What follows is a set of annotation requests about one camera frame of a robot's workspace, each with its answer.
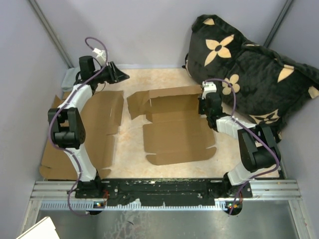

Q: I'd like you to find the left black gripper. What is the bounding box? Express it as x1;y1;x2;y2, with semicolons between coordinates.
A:
92;62;130;85

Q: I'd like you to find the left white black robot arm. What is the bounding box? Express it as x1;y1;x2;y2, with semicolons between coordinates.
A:
48;56;129;198

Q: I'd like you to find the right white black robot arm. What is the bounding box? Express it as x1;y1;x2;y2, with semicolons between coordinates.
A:
198;79;281;197

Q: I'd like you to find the grey folded cloth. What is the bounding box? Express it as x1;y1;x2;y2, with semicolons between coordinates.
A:
61;67;79;92

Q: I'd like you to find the black plush flower cushion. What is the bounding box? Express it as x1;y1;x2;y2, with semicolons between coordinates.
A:
184;14;319;138

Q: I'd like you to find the white board corner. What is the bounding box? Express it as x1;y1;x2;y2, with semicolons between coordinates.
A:
17;217;60;239

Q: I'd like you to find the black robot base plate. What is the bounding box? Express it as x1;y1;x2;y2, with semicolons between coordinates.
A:
75;178;253;209

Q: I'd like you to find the left grey corner post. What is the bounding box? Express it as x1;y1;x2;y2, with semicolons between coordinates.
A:
27;0;74;68

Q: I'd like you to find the grey corner post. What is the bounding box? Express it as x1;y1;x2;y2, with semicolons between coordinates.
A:
27;0;74;68
263;0;295;48

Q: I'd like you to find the aluminium rail frame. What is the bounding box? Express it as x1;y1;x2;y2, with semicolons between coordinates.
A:
22;179;316;239

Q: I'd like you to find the right grey corner post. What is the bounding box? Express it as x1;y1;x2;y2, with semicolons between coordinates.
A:
263;0;295;48

